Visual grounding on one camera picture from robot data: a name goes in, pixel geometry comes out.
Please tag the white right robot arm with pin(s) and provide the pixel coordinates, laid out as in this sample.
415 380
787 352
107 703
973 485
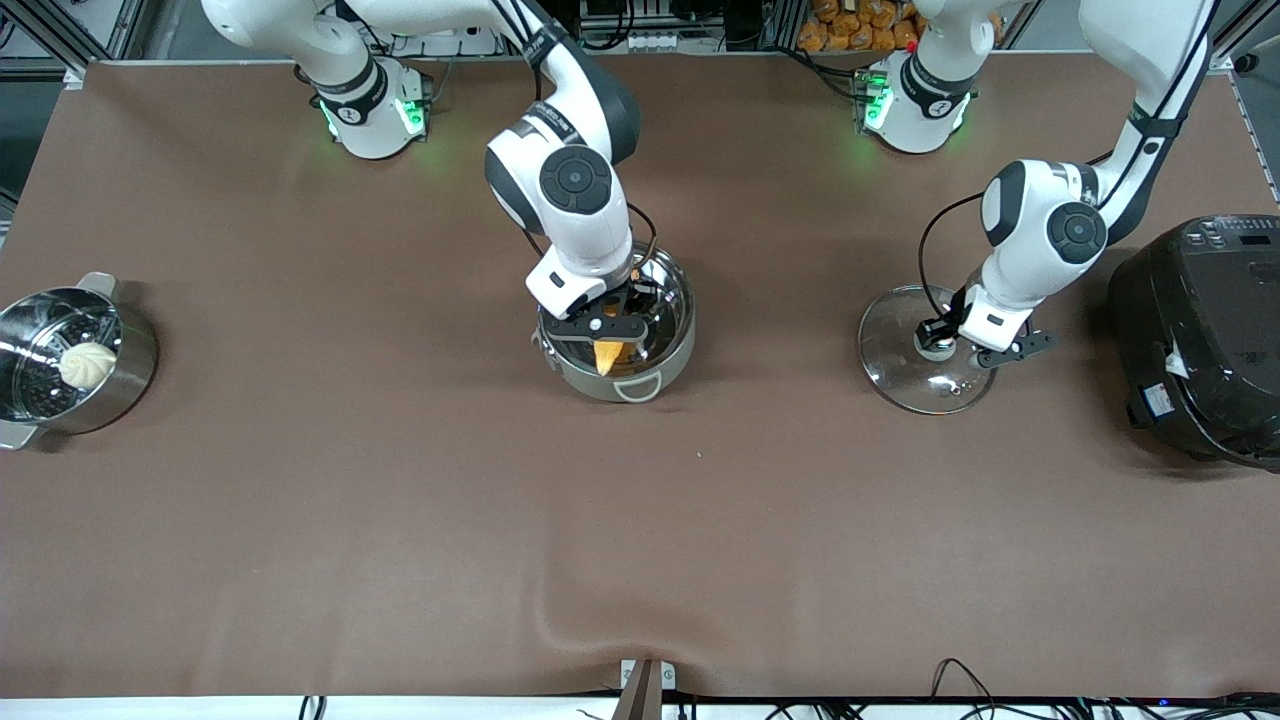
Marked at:
590 240

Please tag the white steamed bun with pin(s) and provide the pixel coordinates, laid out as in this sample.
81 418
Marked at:
88 365

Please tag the black rice cooker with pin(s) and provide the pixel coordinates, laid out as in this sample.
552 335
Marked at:
1220 360

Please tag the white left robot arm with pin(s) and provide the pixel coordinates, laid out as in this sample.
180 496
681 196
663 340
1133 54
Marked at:
1030 270

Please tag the steel steamer pot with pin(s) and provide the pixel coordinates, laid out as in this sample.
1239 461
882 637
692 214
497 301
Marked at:
136 370

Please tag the bag of orange pastries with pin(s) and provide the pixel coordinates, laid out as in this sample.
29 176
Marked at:
850 30

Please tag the glass pot lid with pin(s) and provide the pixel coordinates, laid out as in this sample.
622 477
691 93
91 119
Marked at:
900 372

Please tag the white power strip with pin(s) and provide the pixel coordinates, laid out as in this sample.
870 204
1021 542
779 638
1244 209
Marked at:
440 44
658 43

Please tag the aluminium frame profile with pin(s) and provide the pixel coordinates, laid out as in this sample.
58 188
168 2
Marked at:
1240 50
90 30

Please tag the brown support post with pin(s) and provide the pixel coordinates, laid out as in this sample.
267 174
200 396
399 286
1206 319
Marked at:
640 700

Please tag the yellow corn cob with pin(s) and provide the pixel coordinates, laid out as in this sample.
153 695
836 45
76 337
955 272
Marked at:
608 358

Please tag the metal edge bracket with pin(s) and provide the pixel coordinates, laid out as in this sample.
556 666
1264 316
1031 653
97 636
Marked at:
668 675

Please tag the brown table mat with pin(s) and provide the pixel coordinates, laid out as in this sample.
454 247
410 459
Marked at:
640 550

